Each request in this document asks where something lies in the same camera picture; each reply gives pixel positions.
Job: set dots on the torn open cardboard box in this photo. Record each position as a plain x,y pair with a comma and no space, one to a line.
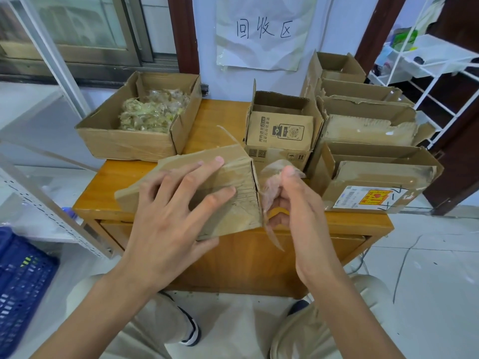
366,127

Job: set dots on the person's right shoe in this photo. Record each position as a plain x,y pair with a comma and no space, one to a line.
299,306

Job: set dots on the person's left hand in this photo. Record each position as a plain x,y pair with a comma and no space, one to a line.
161,235

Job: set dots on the person's left middle finger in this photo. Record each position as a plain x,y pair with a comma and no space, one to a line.
194,177

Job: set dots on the pile of crumpled tape scraps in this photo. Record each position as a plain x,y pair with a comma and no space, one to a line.
153,112

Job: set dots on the person's right hand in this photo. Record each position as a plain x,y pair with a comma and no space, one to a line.
310,235

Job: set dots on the person's left little finger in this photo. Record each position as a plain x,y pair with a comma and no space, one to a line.
149,178

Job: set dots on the small printed cardboard box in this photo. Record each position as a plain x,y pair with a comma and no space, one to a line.
280,134

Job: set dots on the metal framed sliding window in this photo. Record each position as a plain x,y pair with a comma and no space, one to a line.
86,33

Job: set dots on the green packet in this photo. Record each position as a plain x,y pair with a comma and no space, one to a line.
404,39

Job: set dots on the person's trouser leg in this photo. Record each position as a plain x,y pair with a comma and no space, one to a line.
310,332
157,325

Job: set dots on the person's right trouser leg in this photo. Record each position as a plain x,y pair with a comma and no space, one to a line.
310,332

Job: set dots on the clear peeled tape strip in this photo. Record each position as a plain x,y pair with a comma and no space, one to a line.
271,183

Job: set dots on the person's right thumb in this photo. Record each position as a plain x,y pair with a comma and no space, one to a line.
295,183

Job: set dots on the person's left trouser leg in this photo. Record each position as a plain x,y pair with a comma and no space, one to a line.
157,325

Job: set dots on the long narrow cardboard box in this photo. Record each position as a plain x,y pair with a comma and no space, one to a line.
355,89

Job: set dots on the person's left thumb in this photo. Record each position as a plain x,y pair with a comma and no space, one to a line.
204,247

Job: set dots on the person's left forearm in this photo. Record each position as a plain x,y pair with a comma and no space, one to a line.
93,321

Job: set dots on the person's left shoe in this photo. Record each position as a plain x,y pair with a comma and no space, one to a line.
191,329

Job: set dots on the blue plastic crate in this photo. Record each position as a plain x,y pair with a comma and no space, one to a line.
22,287

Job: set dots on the worn cardboard box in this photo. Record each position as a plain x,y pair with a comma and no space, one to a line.
235,205

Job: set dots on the wooden cabinet table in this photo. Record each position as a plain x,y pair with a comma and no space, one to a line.
239,261

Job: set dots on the white perforated metal shelf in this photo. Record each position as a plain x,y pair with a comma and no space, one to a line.
45,205

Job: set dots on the person's shoe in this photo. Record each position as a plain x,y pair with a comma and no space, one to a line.
299,306
191,329

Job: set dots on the person's right forearm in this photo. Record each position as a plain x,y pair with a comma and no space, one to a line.
344,317

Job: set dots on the small plain cardboard box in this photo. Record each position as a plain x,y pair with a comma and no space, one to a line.
336,65

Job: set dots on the cardboard box with shipping label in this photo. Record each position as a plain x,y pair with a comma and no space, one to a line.
378,175

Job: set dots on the crumpled white paper sign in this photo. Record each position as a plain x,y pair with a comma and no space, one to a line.
262,29

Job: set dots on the wide shallow cardboard box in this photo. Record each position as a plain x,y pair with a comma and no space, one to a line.
123,142

